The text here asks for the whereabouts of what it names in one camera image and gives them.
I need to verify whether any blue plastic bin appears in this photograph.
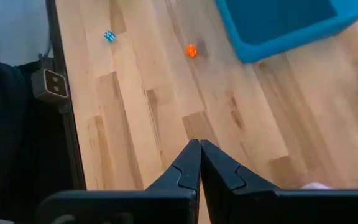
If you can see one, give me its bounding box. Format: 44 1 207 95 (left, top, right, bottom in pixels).
214 0 358 65

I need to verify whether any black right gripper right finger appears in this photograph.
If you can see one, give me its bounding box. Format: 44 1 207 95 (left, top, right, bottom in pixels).
201 139 358 224

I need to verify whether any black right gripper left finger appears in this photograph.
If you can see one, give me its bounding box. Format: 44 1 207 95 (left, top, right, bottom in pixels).
34 139 202 224

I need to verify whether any small black grey camera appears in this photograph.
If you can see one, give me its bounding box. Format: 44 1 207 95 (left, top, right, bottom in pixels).
30 67 70 104

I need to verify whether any black aluminium table frame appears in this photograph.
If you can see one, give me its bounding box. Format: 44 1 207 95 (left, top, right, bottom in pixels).
44 0 87 191

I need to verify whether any small orange translucent die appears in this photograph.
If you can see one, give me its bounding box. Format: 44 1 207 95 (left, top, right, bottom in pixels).
185 44 198 59

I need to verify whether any large pink foam die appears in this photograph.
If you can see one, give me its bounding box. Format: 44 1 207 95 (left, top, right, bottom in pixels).
301 182 334 190

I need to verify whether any small blue translucent die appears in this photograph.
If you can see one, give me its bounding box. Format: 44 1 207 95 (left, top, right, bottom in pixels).
103 30 117 43

